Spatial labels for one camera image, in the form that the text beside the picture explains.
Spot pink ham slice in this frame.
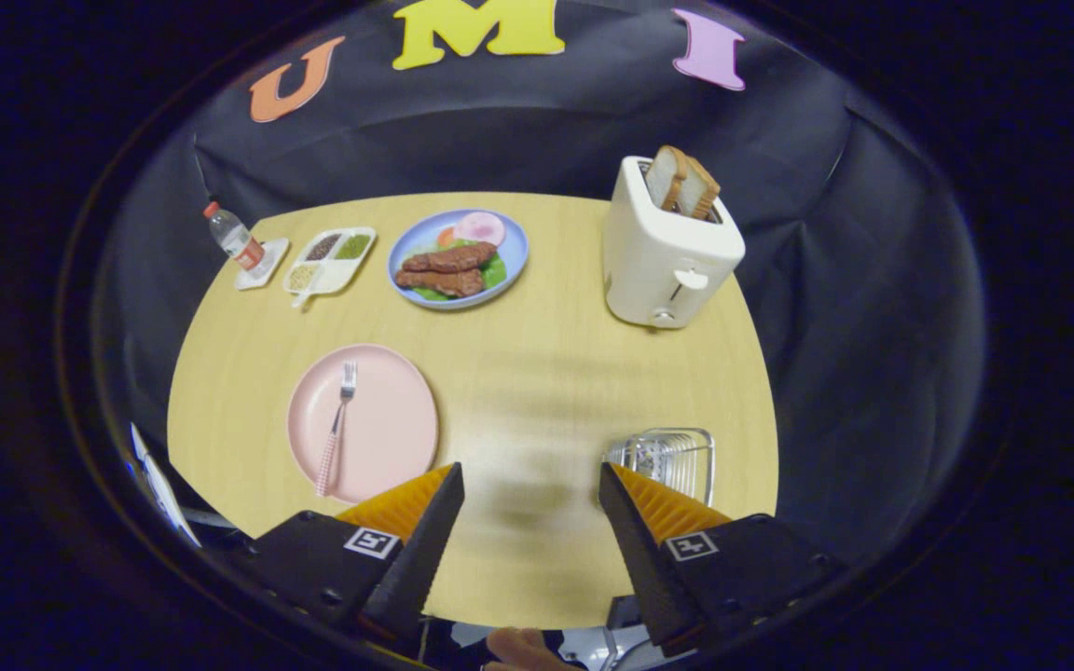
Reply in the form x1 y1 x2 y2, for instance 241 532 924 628
452 212 506 247

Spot white divided tray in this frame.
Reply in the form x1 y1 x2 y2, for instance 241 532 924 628
282 226 378 308

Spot white square coaster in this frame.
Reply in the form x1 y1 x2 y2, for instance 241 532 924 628
235 237 291 292

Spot metal fork checkered handle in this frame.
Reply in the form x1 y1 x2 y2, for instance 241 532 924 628
315 361 358 498

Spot white toaster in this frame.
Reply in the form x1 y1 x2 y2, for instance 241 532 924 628
601 156 747 330

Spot brown meat slice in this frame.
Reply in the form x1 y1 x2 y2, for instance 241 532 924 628
402 241 499 274
395 267 486 298

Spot pink plate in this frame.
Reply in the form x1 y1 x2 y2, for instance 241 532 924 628
287 344 440 505

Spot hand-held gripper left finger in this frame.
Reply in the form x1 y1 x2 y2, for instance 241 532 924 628
239 462 465 649

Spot metal wire basket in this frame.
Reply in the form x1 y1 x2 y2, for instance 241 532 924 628
604 428 716 509

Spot plastic water bottle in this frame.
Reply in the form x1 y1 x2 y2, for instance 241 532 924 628
202 201 266 273

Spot blue plate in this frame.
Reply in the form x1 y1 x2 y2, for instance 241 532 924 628
387 209 530 310

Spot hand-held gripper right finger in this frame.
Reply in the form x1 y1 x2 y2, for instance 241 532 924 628
599 462 846 653

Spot green lettuce leaves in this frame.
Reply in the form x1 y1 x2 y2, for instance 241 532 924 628
411 244 508 302

